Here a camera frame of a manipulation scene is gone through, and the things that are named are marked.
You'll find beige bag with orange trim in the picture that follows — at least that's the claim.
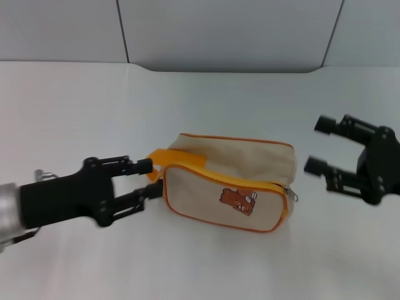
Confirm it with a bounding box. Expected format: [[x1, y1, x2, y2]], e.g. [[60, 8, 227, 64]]
[[145, 132, 301, 234]]

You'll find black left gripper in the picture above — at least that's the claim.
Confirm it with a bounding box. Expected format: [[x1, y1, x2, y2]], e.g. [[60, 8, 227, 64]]
[[19, 154, 165, 229]]

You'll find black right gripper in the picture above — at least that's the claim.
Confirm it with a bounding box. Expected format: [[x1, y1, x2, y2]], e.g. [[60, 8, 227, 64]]
[[303, 113, 400, 206]]

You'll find small silver metal fitting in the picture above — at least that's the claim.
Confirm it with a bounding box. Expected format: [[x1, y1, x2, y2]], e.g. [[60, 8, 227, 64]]
[[34, 169, 58, 181]]

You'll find black cable with silver plug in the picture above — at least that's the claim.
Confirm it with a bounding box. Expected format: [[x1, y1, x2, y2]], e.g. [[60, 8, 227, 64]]
[[8, 227, 43, 245]]

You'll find silver zipper pull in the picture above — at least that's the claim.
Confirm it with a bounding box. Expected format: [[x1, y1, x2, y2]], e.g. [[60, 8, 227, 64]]
[[282, 184, 300, 204]]

